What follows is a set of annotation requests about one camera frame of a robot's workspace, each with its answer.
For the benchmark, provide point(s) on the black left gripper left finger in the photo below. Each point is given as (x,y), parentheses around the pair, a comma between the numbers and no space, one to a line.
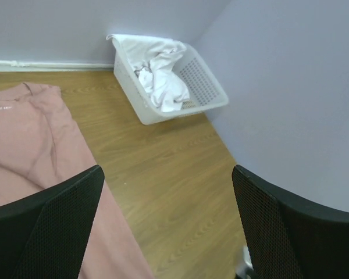
(45,235)

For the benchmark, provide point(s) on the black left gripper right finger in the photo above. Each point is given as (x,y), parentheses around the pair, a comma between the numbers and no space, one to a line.
(287,235)

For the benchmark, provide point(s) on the white crumpled t-shirt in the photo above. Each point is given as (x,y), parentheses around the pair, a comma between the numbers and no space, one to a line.
(152,60)

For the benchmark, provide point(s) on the white perforated plastic basket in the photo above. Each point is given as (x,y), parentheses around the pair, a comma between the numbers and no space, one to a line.
(205,91)

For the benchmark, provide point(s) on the dusty pink t-shirt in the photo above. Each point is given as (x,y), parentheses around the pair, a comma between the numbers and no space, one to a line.
(41,146)

